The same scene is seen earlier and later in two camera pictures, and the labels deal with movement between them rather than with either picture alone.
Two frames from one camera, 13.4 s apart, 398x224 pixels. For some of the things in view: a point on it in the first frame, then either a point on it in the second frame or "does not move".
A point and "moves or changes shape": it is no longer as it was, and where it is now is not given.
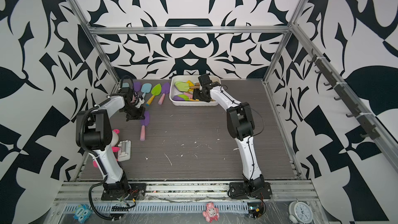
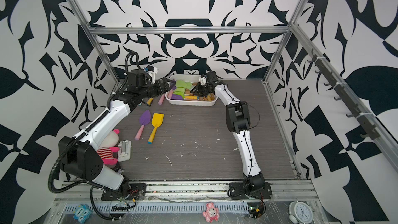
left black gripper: [141, 116] -> [165, 88]
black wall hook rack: [357, 112] does not move
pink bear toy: [211, 213] does not move
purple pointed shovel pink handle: [144, 123] moves or changes shape
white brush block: [125, 153] does not move
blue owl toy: [83, 213] does not move
